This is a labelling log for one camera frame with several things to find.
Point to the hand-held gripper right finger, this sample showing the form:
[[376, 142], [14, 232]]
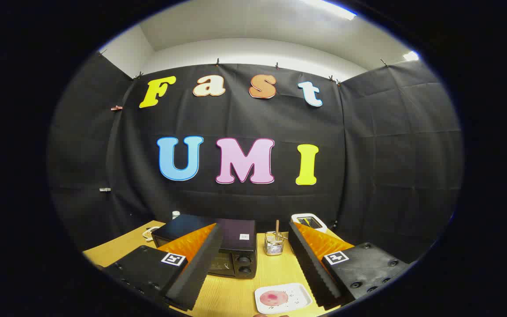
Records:
[[310, 268]]

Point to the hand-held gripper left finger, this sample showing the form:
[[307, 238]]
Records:
[[200, 264]]

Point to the white square plate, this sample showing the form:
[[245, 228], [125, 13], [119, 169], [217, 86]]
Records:
[[299, 295]]

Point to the black toaster oven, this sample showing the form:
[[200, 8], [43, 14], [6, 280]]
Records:
[[231, 229]]

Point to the pink ham slice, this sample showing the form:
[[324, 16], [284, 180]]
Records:
[[273, 298]]

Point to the white bread toaster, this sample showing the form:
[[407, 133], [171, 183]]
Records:
[[310, 219]]

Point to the wooden stick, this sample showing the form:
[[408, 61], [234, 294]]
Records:
[[277, 226]]

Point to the small ceiling light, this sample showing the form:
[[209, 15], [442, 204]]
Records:
[[411, 56]]

